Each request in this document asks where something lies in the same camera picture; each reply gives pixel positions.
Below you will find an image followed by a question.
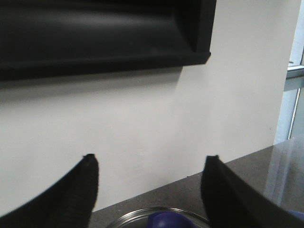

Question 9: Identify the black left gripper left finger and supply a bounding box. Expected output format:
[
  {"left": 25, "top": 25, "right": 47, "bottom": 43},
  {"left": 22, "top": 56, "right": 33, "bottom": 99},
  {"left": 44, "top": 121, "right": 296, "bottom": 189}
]
[{"left": 0, "top": 154, "right": 99, "bottom": 228}]

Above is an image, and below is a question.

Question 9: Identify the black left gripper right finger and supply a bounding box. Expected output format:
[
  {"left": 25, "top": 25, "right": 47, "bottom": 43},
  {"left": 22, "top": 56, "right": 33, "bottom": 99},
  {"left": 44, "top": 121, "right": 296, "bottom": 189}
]
[{"left": 200, "top": 155, "right": 304, "bottom": 228}]

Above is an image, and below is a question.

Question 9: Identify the glass pot lid blue knob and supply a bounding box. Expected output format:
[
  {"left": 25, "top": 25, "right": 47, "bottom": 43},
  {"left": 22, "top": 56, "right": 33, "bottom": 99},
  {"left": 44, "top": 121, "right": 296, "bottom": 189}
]
[{"left": 106, "top": 206, "right": 211, "bottom": 228}]

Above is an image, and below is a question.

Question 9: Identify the black range hood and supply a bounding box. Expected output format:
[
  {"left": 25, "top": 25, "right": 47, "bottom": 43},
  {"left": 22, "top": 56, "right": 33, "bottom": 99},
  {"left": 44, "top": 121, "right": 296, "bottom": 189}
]
[{"left": 0, "top": 0, "right": 217, "bottom": 81}]

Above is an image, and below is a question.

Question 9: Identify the window frame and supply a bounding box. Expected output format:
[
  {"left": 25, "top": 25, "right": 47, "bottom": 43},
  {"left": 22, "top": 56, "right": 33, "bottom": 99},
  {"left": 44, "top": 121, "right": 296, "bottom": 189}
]
[{"left": 284, "top": 0, "right": 304, "bottom": 139}]

